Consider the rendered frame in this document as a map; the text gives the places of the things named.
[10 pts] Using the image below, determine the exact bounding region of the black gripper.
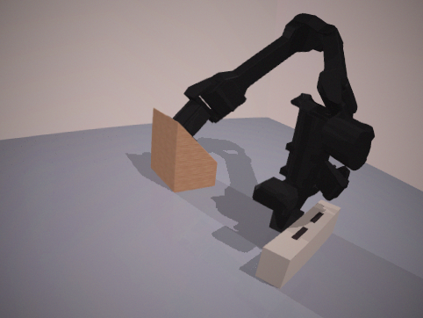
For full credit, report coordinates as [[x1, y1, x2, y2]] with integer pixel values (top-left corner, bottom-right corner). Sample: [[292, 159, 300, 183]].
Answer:
[[253, 137, 327, 229]]

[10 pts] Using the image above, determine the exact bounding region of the black two-prong charger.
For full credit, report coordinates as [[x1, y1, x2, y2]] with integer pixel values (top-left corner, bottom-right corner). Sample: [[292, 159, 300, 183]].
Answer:
[[269, 209, 305, 233]]

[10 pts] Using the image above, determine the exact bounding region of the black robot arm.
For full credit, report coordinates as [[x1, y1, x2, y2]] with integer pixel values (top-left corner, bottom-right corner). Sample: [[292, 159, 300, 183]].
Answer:
[[171, 13, 375, 200]]

